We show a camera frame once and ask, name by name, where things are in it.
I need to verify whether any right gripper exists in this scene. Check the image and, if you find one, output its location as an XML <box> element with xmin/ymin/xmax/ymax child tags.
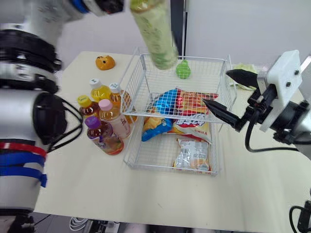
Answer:
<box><xmin>202</xmin><ymin>68</ymin><xmax>280</xmax><ymax>133</ymax></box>

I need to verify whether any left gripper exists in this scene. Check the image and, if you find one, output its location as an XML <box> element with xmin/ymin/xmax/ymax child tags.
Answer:
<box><xmin>96</xmin><ymin>0</ymin><xmax>126</xmax><ymax>17</ymax></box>

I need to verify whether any green drink bottle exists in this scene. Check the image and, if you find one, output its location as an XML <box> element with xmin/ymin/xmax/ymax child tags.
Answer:
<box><xmin>129</xmin><ymin>0</ymin><xmax>180</xmax><ymax>70</ymax></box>

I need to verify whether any pale drink bottle pink cap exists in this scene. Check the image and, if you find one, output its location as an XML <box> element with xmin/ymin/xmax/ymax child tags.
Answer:
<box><xmin>98</xmin><ymin>99</ymin><xmax>132</xmax><ymax>140</ymax></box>

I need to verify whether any red snack pack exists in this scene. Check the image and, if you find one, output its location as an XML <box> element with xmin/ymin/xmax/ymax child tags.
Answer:
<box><xmin>176</xmin><ymin>88</ymin><xmax>220</xmax><ymax>117</ymax></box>

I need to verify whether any white and yellow chips bag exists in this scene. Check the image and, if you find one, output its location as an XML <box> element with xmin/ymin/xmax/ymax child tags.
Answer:
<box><xmin>167</xmin><ymin>113</ymin><xmax>211</xmax><ymax>143</ymax></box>

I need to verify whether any green gourd toy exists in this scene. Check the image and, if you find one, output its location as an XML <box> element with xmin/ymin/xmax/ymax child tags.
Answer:
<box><xmin>175</xmin><ymin>60</ymin><xmax>191</xmax><ymax>80</ymax></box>

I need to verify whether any orange round toy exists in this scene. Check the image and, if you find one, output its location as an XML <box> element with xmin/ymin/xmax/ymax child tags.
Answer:
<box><xmin>95</xmin><ymin>55</ymin><xmax>116</xmax><ymax>71</ymax></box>

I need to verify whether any blue snack pack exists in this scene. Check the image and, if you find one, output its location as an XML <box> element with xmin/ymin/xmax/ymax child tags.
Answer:
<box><xmin>151</xmin><ymin>89</ymin><xmax>182</xmax><ymax>115</ymax></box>

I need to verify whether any silver and orange snack pack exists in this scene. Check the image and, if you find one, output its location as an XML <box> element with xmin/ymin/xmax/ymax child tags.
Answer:
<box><xmin>173</xmin><ymin>137</ymin><xmax>212</xmax><ymax>172</ymax></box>

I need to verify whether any yellow juice bottle white cap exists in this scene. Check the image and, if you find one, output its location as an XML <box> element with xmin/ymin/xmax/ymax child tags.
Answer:
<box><xmin>89</xmin><ymin>78</ymin><xmax>112</xmax><ymax>102</ymax></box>

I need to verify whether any blue and yellow chips bag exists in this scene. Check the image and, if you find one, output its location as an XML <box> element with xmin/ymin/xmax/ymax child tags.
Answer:
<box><xmin>141</xmin><ymin>116</ymin><xmax>173</xmax><ymax>143</ymax></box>

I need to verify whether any orange tea bottle white cap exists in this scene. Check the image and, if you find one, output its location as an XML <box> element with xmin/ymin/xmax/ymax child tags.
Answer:
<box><xmin>108</xmin><ymin>82</ymin><xmax>138</xmax><ymax>124</ymax></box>

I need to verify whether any brown tea bottle yellow cap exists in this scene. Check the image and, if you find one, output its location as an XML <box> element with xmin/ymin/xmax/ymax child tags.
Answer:
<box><xmin>77</xmin><ymin>95</ymin><xmax>100</xmax><ymax>119</ymax></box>

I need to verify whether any tea bottle purple cap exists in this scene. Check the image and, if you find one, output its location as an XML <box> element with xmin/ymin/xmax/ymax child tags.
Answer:
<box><xmin>84</xmin><ymin>116</ymin><xmax>125</xmax><ymax>156</ymax></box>

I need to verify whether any black cable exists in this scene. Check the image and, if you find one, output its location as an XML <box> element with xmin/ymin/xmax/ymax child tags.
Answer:
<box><xmin>244</xmin><ymin>113</ymin><xmax>302</xmax><ymax>153</ymax></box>
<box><xmin>46</xmin><ymin>96</ymin><xmax>84</xmax><ymax>153</ymax></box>

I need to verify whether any white two-tier wire basket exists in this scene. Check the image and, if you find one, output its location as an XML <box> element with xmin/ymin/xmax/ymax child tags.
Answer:
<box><xmin>120</xmin><ymin>47</ymin><xmax>238</xmax><ymax>177</ymax></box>

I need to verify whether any white coiled cable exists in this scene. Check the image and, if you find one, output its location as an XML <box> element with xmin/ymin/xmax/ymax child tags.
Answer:
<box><xmin>69</xmin><ymin>216</ymin><xmax>89</xmax><ymax>232</ymax></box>

